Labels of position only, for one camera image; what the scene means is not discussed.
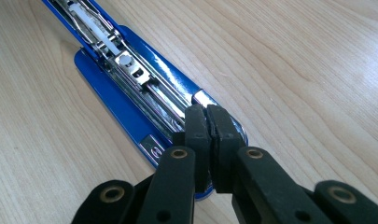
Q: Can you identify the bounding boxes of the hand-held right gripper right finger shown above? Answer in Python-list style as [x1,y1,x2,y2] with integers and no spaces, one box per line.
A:
[206,105,334,224]

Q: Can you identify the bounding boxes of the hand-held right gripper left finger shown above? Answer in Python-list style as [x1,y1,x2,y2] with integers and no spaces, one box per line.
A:
[136,104,213,224]

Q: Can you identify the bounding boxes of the blue stapler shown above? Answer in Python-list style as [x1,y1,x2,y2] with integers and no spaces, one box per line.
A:
[41,0,249,202]

